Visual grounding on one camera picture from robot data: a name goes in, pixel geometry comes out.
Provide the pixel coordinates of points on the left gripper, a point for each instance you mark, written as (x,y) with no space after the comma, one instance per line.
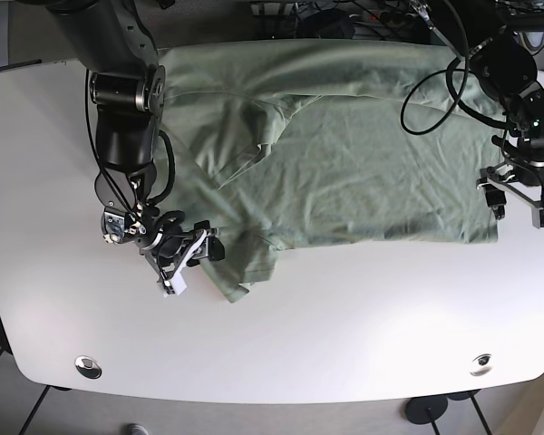
(521,172)

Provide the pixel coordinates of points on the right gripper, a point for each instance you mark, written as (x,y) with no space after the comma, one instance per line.
(162,241)

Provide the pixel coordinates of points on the sage green polo shirt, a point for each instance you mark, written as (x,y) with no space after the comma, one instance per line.
(314,143)

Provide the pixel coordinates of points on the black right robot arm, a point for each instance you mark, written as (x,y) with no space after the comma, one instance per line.
(125,83)

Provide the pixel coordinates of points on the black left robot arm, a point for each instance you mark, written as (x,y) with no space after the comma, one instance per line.
(484,42)

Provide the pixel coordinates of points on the right chrome table grommet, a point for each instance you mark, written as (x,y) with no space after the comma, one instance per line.
(481,365)

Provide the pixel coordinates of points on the chrome table grommet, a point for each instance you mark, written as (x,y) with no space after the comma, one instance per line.
(481,365)
(88,367)

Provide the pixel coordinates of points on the left chrome table grommet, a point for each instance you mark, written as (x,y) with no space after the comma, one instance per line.
(88,367)

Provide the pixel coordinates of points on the grey sneaker shoe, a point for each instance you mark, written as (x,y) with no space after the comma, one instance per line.
(135,429)

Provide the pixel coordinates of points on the black round stand base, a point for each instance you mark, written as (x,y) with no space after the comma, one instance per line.
(426,409)

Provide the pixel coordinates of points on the black power adapter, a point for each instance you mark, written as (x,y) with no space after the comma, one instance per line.
(327,24)

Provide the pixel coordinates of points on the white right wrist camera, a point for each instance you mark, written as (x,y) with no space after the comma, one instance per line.
(175,285)

